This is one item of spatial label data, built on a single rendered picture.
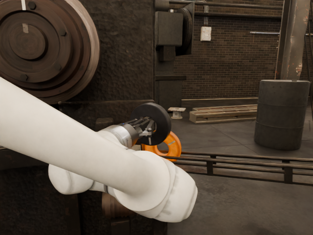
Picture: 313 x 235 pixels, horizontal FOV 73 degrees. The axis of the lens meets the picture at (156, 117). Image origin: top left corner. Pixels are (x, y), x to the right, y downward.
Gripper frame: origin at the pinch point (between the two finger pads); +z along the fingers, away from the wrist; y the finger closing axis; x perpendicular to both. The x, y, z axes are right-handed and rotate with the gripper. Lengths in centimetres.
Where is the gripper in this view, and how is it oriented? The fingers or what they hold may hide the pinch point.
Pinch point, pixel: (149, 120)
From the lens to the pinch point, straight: 76.4
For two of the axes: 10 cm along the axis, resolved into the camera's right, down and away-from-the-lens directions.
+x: -0.2, -9.6, -2.7
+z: 3.8, -2.5, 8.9
